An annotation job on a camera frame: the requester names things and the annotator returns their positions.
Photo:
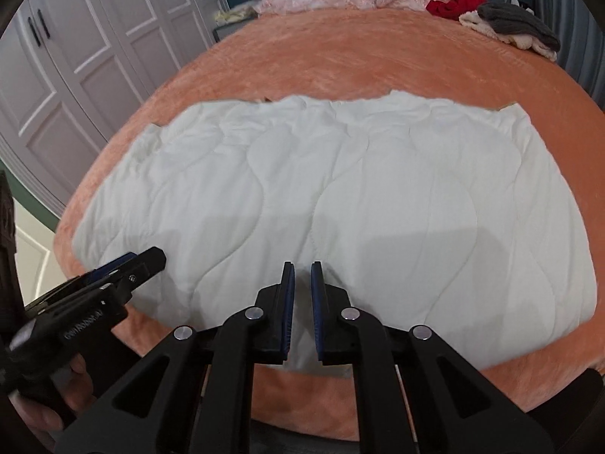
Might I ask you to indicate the pale yellow cloth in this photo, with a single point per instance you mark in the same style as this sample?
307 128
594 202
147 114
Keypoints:
236 13

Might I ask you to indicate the dark bed footboard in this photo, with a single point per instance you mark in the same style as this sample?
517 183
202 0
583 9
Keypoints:
302 440

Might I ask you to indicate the person's left hand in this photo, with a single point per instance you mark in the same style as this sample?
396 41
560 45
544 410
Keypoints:
81 378

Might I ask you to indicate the white wardrobe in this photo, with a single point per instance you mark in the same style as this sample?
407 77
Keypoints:
94 56

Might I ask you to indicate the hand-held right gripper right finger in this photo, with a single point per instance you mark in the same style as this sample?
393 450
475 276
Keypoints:
315 312

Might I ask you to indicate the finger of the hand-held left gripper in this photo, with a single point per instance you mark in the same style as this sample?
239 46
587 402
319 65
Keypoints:
146 267
118 264

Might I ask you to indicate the orange plush blanket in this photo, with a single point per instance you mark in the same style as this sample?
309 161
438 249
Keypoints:
331 52

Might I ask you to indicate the red garment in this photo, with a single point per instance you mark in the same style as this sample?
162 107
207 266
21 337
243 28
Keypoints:
461 2

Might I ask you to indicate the grey blue curtain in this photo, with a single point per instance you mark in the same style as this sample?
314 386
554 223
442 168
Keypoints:
567 19

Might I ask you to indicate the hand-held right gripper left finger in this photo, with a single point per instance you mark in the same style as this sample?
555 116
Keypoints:
287 307

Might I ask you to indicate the grey knit garment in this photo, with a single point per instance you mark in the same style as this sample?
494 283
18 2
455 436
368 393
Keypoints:
515 21

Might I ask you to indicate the white quilted jacket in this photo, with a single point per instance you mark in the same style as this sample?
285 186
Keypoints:
331 198

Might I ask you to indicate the cream fluffy garment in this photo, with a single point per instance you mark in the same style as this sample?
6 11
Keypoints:
524 42

